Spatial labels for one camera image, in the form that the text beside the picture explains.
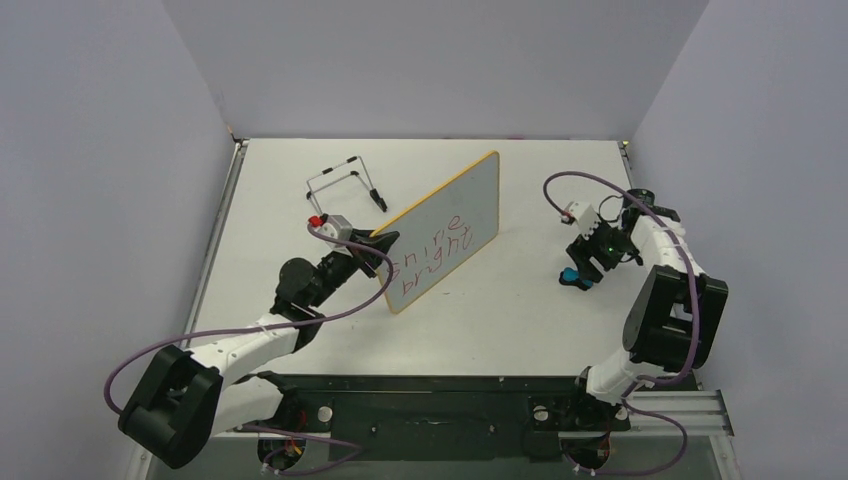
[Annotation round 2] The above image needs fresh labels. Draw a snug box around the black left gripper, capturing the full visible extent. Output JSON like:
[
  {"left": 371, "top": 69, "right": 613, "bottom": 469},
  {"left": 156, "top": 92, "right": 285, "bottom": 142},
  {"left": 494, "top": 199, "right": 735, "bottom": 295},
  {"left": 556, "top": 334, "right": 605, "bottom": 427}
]
[{"left": 308, "top": 229, "right": 398, "bottom": 309}]

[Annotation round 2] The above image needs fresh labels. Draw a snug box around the blue black whiteboard eraser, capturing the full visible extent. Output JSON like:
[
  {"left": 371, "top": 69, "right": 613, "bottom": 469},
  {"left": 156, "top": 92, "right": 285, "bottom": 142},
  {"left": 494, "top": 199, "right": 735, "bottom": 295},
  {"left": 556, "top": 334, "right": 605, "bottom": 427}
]
[{"left": 558, "top": 267, "right": 594, "bottom": 291}]

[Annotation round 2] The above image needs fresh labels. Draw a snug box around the yellow framed whiteboard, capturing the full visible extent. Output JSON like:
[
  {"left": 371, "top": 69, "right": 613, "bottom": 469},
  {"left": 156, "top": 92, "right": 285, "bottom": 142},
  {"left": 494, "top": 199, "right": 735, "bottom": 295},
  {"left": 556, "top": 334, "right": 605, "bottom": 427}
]
[{"left": 372, "top": 150, "right": 501, "bottom": 314}]

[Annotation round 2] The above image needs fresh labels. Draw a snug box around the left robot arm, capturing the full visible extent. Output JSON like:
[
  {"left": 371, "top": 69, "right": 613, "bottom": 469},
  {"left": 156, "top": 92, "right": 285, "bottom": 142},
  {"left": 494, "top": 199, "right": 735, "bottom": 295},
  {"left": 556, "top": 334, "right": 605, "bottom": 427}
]
[{"left": 104, "top": 225, "right": 401, "bottom": 468}]

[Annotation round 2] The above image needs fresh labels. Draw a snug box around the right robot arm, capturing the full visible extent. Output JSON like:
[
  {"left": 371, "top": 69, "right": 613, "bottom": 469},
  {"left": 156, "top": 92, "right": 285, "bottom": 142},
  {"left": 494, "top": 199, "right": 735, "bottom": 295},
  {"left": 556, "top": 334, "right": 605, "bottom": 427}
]
[{"left": 559, "top": 189, "right": 729, "bottom": 427}]

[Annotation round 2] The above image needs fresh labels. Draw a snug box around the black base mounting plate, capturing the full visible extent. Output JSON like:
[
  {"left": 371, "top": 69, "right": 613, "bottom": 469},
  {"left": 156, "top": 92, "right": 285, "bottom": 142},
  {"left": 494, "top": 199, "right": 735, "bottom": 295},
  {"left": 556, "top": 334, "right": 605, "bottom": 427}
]
[{"left": 259, "top": 373, "right": 631, "bottom": 461}]

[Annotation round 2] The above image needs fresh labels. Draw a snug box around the black wire easel stand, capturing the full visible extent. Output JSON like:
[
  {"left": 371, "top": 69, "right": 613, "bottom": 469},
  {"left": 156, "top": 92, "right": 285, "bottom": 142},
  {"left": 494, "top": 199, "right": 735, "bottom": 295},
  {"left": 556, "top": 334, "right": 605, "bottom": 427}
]
[{"left": 305, "top": 155, "right": 388, "bottom": 215}]

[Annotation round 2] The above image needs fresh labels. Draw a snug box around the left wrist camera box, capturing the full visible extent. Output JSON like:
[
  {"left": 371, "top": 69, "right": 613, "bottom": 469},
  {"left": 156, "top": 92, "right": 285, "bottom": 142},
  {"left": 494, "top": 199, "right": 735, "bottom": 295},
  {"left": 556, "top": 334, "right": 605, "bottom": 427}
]
[{"left": 308, "top": 214, "right": 353, "bottom": 250}]

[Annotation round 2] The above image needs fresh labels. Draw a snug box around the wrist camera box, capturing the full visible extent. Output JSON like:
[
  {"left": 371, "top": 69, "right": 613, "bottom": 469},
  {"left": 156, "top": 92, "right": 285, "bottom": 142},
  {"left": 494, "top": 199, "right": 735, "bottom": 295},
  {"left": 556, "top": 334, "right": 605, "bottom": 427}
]
[
  {"left": 308, "top": 214, "right": 353, "bottom": 250},
  {"left": 560, "top": 201, "right": 601, "bottom": 239}
]

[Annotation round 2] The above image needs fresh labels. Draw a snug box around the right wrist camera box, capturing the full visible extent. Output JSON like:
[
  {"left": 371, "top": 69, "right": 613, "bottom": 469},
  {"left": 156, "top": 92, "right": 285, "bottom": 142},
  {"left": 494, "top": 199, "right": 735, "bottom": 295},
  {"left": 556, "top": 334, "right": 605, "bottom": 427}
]
[{"left": 560, "top": 201, "right": 601, "bottom": 239}]

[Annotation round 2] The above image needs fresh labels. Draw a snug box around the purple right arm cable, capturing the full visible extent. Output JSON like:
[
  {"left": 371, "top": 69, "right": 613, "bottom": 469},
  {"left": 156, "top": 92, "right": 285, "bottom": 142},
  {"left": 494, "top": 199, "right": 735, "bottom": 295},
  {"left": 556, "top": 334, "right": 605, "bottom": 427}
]
[{"left": 543, "top": 171, "right": 700, "bottom": 477}]

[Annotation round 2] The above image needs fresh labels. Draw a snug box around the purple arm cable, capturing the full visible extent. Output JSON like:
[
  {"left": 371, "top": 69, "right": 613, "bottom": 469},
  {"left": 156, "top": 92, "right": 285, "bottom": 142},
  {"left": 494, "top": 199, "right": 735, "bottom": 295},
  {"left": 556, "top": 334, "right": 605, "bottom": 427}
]
[
  {"left": 103, "top": 223, "right": 396, "bottom": 477},
  {"left": 543, "top": 171, "right": 700, "bottom": 477}
]

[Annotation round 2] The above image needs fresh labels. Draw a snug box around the aluminium frame rail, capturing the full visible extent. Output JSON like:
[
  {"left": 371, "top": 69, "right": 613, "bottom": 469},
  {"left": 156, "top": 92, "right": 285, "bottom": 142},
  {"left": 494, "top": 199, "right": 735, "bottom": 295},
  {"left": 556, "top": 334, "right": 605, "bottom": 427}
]
[{"left": 217, "top": 389, "right": 732, "bottom": 436}]

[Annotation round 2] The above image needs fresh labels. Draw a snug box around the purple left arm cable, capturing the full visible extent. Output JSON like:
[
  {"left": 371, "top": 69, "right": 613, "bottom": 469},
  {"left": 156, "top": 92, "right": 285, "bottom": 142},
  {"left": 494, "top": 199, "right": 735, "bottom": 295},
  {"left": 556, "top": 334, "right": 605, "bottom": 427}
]
[{"left": 103, "top": 223, "right": 396, "bottom": 477}]

